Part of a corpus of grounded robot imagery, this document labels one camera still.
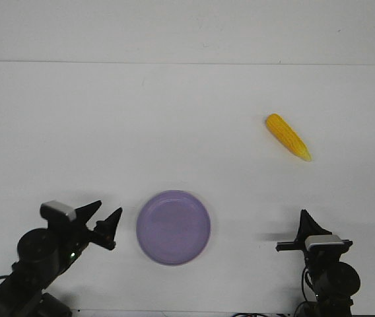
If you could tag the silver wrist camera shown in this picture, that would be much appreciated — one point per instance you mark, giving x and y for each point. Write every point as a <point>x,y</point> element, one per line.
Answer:
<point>57,211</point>
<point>322,241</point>

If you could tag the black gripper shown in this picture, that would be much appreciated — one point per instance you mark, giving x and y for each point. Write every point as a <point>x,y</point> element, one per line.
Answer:
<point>308,226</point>
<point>75,236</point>

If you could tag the yellow corn cob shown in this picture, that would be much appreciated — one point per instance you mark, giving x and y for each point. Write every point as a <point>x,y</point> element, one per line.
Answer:
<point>287,136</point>

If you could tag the purple round plate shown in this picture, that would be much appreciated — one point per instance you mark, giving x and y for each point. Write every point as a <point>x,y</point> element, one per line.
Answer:
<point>173,227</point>

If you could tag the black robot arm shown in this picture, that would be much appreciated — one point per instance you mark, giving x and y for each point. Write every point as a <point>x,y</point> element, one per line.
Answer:
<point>327,283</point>
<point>46,253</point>

